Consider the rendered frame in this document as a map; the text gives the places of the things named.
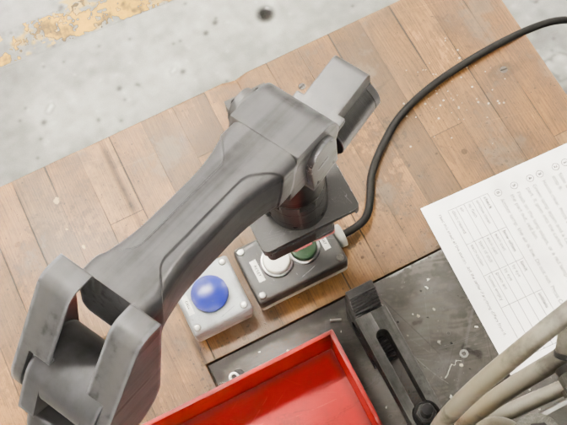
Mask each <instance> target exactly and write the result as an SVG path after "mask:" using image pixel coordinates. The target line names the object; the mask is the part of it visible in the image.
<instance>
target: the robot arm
mask: <svg viewBox="0 0 567 425"><path fill-rule="evenodd" d="M380 102H381V99H380V96H379V94H378V92H377V91H376V89H375V88H374V87H373V85H372V84H371V83H370V75H369V74H368V73H365V72H364V71H362V70H360V69H359V68H357V67H355V66H354V65H352V64H350V63H349V62H346V61H345V60H343V59H342V58H341V57H339V56H334V57H333V58H332V59H331V61H330V62H329V63H328V64H327V65H326V66H325V68H324V69H323V70H322V71H321V73H320V74H319V76H318V77H317V78H316V80H315V81H314V82H313V84H312V85H311V86H310V87H309V88H308V89H307V91H306V92H305V94H303V93H301V92H300V91H296V92H295V93H294V95H293V96H292V95H290V94H288V93H286V92H285V91H283V90H282V89H280V88H279V87H277V86H275V85H274V84H272V83H261V84H259V85H257V86H256V87H254V88H252V89H250V88H245V89H242V90H241V91H240V92H239V93H238V94H237V95H236V96H235V97H233V98H231V99H229V100H226V101H225V102H224V104H225V107H226V110H227V113H228V120H229V128H228V129H227V130H226V131H224V132H223V133H222V134H221V136H220V138H219V141H218V143H217V145H216V147H215V148H214V150H213V151H212V152H211V154H210V155H209V157H208V159H207V160H206V161H205V162H204V164H203V165H202V167H201V168H200V169H199V170H198V171H197V173H196V174H195V175H194V176H193V177H192V178H191V179H190V180H189V181H188V182H187V183H186V184H185V185H184V186H183V187H182V188H181V189H180V190H179V191H178V192H177V193H176V194H175V195H174V196H173V197H172V198H171V199H170V200H169V201H168V202H167V203H166V204H165V205H164V206H163V207H162V208H161V209H160V210H159V211H157V212H156V213H155V214H154V215H153V216H152V217H151V218H150V219H149V220H148V221H147V222H146V223H145V224H144V225H142V226H141V227H140V228H139V229H138V230H136V231H135V232H134V233H133V234H131V235H130V236H128V237H127V238H126V239H124V240H123V241H122V242H121V243H119V244H118V245H116V246H115V247H113V248H111V249H110V250H108V251H107V252H105V253H102V254H99V255H97V256H96V257H95V258H94V259H93V260H92V261H90V262H89V263H88V264H87V265H86V266H85V267H84V268H82V267H80V266H78V265H77V264H75V263H74V262H73V261H71V260H69V259H68V258H67V257H66V256H64V255H63V254H60V255H59V256H58V257H57V258H56V259H55V260H54V261H52V262H51V263H50V264H49V265H48V266H47V267H46V269H45V270H44V271H43V272H42V273H41V275H40V277H39V279H38V281H37V284H36V286H35V291H34V294H33V297H32V299H31V303H30V307H29V311H28V314H27V316H26V319H25V323H24V327H23V330H22V333H21V336H20V339H19V344H18V346H17V350H16V353H15V355H14V359H13V363H12V368H11V375H12V377H13V378H14V379H15V380H16V381H18V382H19V383H20V384H21V385H22V389H21V393H20V397H19V404H18V406H19V407H20V408H22V409H23V410H24V411H26V412H27V413H28V415H27V425H138V424H139V423H140V422H141V421H142V420H143V419H144V417H145V416H146V414H147V413H148V411H149V409H150V407H151V406H152V405H153V403H154V400H155V398H156V396H157V395H158V392H159V387H160V374H161V341H162V330H163V327H164V325H165V323H166V321H167V320H168V318H169V316H170V314H171V313H172V311H173V309H174V308H175V307H176V305H177V304H178V303H179V301H180V300H181V298H182V297H183V295H184V294H185V293H186V291H187V290H188V289H189V288H190V286H191V285H192V284H193V283H194V282H195V281H196V280H197V279H198V278H199V277H200V276H201V275H202V274H203V273H204V272H205V271H206V269H207V268H208V267H209V266H210V265H211V264H212V263H213V262H214V261H215V260H216V259H217V258H218V257H219V255H220V254H221V253H222V252H223V251H224V250H225V249H226V248H227V247H228V246H229V245H230V244H231V243H232V242H233V241H234V240H235V239H236V238H237V237H238V236H239V235H240V234H241V233H242V232H243V231H244V230H245V229H247V228H248V227H249V226H250V227H251V230H252V232H253V234H254V235H255V237H256V240H257V243H258V244H259V246H260V248H261V250H262V253H263V254H264V255H265V256H267V257H268V258H269V259H270V260H272V261H275V260H277V259H278V258H280V257H282V256H285V255H287V254H288V253H290V252H293V251H294V252H296V251H299V250H302V249H304V248H305V247H307V246H309V245H312V242H313V241H318V240H320V239H323V238H325V237H327V236H328V235H330V234H333V233H334V232H335V224H334V222H336V221H338V220H339V219H341V218H344V217H346V216H348V215H349V214H351V213H354V212H355V213H357V212H358V211H359V203H358V201H357V199H356V197H355V196H354V194H353V192H352V191H351V189H350V187H349V185H348V183H347V181H346V180H345V178H344V177H343V174H342V172H341V171H340V169H339V168H338V166H337V164H336V161H337V160H338V153H343V151H344V150H345V149H346V147H347V146H348V145H349V144H350V143H351V141H352V140H353V139H354V137H355V136H356V134H357V133H358V132H359V130H360V129H361V127H362V126H363V125H364V124H365V123H366V121H367V120H368V119H369V117H370V116H371V114H372V113H373V112H374V110H375V109H376V107H377V106H378V105H379V103H380ZM79 290H80V293H81V298H82V301H83V303H84V305H85V306H86V307H87V309H88V310H90V311H91V312H92V313H93V314H95V315H97V316H98V317H99V318H101V319H102V320H103V321H104V322H106V323H107V324H108V325H110V326H111V328H110V329H109V331H108V334H107V336H106V339H103V338H102V337H101V336H99V335H98V334H96V333H95V332H94V331H92V330H90V329H89V328H88V327H87V326H86V325H84V324H83V323H81V322H80V321H79V317H78V302H77V292H78V291H79Z"/></svg>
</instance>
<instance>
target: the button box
mask: <svg viewBox="0 0 567 425"><path fill-rule="evenodd" d="M555 24H567V16H560V17H554V18H551V19H545V20H542V21H539V22H536V23H534V24H530V25H528V26H526V27H524V28H522V29H520V30H517V31H515V32H513V33H511V34H509V35H507V36H505V37H503V38H501V39H499V40H497V41H495V42H493V43H491V44H490V45H488V46H485V47H484V48H483V49H481V50H479V51H477V52H475V53H473V54H472V55H471V56H469V57H467V58H465V59H464V60H462V61H461V62H458V63H457V64H456V65H455V66H453V67H451V68H450V69H448V70H447V71H445V72H444V73H442V74H441V75H440V76H439V77H437V78H435V79H434V80H433V81H432V82H430V83H429V84H427V85H426V86H425V87H424V88H422V89H421V90H420V91H419V92H417V93H416V94H415V95H414V96H413V97H412V98H411V99H410V100H409V101H408V102H407V103H406V104H405V105H404V106H403V107H402V108H401V109H400V110H399V111H398V113H397V114H396V116H395V117H394V118H393V120H392V121H391V123H390V124H389V126H388V128H387V129H386V131H385V133H384V135H383V137H382V139H381V141H380V143H379V145H378V147H377V149H376V151H375V154H374V156H373V159H372V161H371V163H370V167H369V171H368V174H367V181H366V202H365V207H364V213H363V215H362V216H361V218H360V219H359V220H358V221H357V222H356V223H354V224H353V225H351V226H349V227H348V228H346V229H344V230H342V229H341V227H340V226H339V225H338V224H336V225H335V232H334V233H333V234H330V235H328V236H327V237H325V238H323V239H320V240H318V241H316V245H317V252H316V254H315V255H314V256H313V257H312V258H311V259H309V260H308V261H299V260H297V259H295V258H294V257H293V256H292V254H291V252H290V253H289V257H290V265H289V268H288V269H287V270H286V271H285V272H283V273H280V274H272V273H270V272H268V271H267V270H266V269H265V267H264V265H263V261H262V259H263V256H264V254H263V253H262V250H261V248H260V246H259V244H258V243H257V240H254V241H252V242H251V243H249V244H247V245H244V246H242V247H240V248H239V249H237V250H235V251H234V255H235V259H236V261H237V262H238V264H239V266H240V269H241V270H242V272H243V274H244V276H245V278H246V281H247V282H248V284H249V286H250V288H251V291H252V292H253V294H254V296H255V298H256V301H257V302H258V304H259V306H260V308H261V309H262V310H266V309H269V308H271V307H273V306H274V305H276V304H279V303H281V302H283V301H284V300H286V299H289V298H291V297H293V296H295V295H296V294H298V293H301V292H303V291H305V290H306V289H308V288H311V287H313V286H315V285H317V284H318V283H320V282H323V281H325V280H327V279H328V278H330V277H333V276H335V275H337V274H338V273H340V272H343V271H345V270H347V268H348V258H347V256H346V255H345V253H344V252H343V249H342V247H345V246H347V245H348V241H347V239H346V237H348V236H349V235H351V234H353V233H355V232H356V231H358V230H359V229H361V228H362V227H363V226H365V225H366V223H367V222H368V221H369V219H370V216H371V214H372V211H373V206H374V197H375V174H376V171H377V168H378V165H379V163H380V161H381V157H382V155H383V153H384V151H385V149H386V146H387V144H388V143H389V141H390V139H391V137H392V134H393V133H394V131H395V130H396V128H397V126H398V125H399V123H400V122H401V121H402V119H403V118H404V117H405V115H406V114H407V113H408V112H409V111H410V110H411V109H412V108H413V107H414V106H415V105H416V104H417V103H418V102H419V101H420V100H421V99H422V98H423V97H425V96H426V95H427V94H428V93H430V92H431V91H432V90H433V89H435V88H436V87H438V86H439V85H440V84H442V83H443V82H445V81H446V80H447V79H448V78H450V77H451V76H453V75H454V74H456V73H458V72H459V71H461V70H462V69H463V68H465V67H467V66H468V65H470V64H472V63H473V62H475V61H477V60H478V59H480V58H481V57H483V56H486V55H487V54H489V53H490V52H492V51H494V50H496V49H498V48H500V47H501V46H504V45H505V44H507V43H509V42H511V41H513V40H515V39H517V38H520V37H522V36H523V35H526V34H529V33H531V32H533V31H535V30H540V29H541V28H545V27H548V26H551V25H555Z"/></svg>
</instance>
